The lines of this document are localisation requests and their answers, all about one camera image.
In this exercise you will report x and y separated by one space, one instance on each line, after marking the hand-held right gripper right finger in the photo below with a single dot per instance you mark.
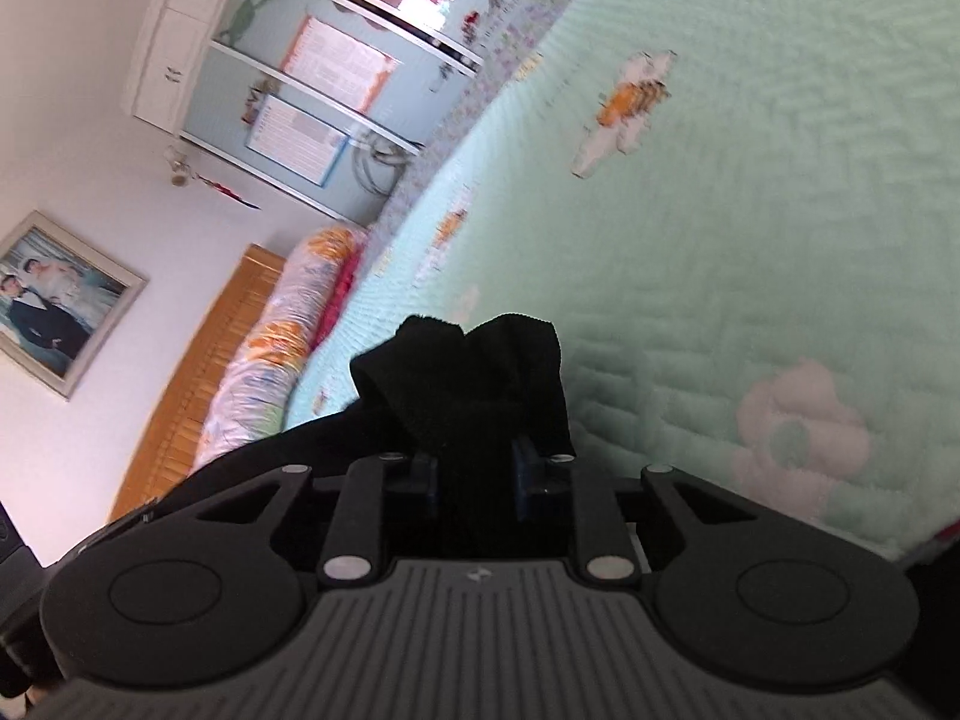
529 491

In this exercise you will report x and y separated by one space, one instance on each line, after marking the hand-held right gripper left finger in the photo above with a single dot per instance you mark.
424 491

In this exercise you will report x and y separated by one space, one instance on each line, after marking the black pants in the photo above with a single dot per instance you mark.
465 390

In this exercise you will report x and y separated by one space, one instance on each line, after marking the floral bolster pillow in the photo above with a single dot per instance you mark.
262 360

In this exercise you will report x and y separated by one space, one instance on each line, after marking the red cloth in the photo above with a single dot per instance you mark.
341 296

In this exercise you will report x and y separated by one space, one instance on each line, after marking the wooden headboard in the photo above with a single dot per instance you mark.
195 375

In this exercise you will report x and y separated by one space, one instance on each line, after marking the green quilted bedspread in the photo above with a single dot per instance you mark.
712 240

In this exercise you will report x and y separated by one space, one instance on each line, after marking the framed wedding photo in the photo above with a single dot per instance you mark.
52 300

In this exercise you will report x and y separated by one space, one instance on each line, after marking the person's dark clothing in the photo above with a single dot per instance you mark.
26 645

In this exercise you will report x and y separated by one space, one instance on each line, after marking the orange bordered poster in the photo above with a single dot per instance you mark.
337 64

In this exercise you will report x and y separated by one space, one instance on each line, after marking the dotted bed sheet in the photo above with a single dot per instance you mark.
517 37

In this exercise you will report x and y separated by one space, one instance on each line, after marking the white wardrobe with sliding doors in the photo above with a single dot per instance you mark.
195 22

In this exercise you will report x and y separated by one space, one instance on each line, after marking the blue bordered wall chart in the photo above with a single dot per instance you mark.
296 136

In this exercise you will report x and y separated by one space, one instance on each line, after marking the wall lamp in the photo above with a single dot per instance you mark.
180 165

